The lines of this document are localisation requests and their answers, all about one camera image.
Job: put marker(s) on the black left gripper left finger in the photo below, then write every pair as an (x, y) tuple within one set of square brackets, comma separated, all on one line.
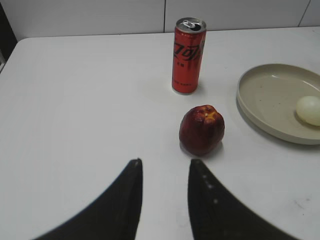
[(114, 215)]

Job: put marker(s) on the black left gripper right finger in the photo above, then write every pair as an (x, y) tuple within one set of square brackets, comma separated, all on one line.
[(215, 214)]

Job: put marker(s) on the white egg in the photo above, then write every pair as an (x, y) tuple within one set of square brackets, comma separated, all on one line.
[(308, 110)]

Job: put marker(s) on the beige round plate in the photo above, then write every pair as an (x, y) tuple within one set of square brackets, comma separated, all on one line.
[(267, 95)]

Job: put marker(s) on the dark red apple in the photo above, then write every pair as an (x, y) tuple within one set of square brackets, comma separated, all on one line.
[(202, 128)]

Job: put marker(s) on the red soda can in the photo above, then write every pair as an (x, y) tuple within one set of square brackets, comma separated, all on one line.
[(188, 47)]

